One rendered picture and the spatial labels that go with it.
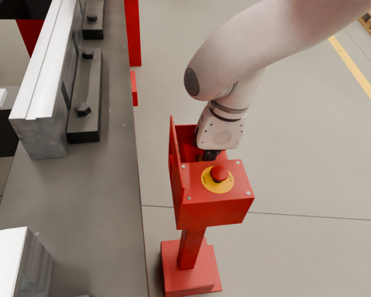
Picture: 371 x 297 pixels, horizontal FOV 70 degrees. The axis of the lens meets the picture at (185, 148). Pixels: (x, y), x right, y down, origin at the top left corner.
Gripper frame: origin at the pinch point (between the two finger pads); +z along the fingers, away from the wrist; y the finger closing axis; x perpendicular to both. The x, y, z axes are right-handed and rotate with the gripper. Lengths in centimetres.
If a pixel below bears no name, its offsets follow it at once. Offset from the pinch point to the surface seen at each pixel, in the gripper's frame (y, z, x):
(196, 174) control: -5.6, -3.2, -8.0
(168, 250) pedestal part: -3, 63, 0
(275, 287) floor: 44, 71, -17
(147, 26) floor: 1, 74, 240
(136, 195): -19.1, -11.6, -18.2
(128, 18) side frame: -19, 36, 164
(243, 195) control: 3.3, -4.0, -14.5
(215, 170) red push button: -2.3, -6.5, -9.5
